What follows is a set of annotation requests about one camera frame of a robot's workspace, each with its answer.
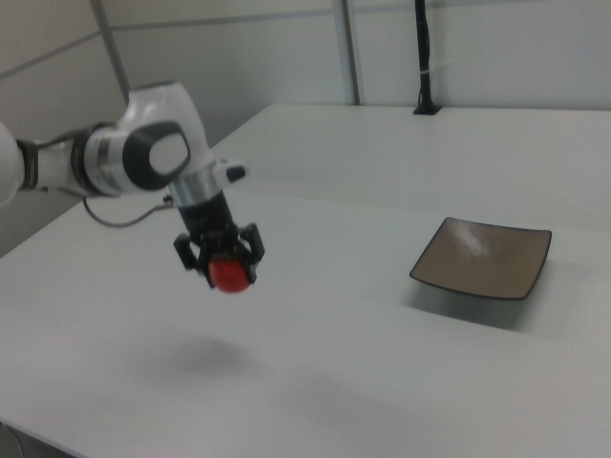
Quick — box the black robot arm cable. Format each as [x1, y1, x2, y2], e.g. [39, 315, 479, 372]
[82, 195, 174, 229]

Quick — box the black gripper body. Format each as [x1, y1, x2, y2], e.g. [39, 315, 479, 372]
[177, 189, 239, 250]

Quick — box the red apple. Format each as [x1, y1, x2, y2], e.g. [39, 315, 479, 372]
[208, 257, 252, 295]

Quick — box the black pole with clamp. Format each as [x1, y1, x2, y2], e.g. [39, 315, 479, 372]
[411, 0, 443, 116]

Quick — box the square brown ceramic plate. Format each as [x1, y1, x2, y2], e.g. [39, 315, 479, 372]
[409, 217, 554, 302]

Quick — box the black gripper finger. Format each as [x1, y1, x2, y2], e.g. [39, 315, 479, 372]
[237, 222, 267, 282]
[173, 232, 215, 290]

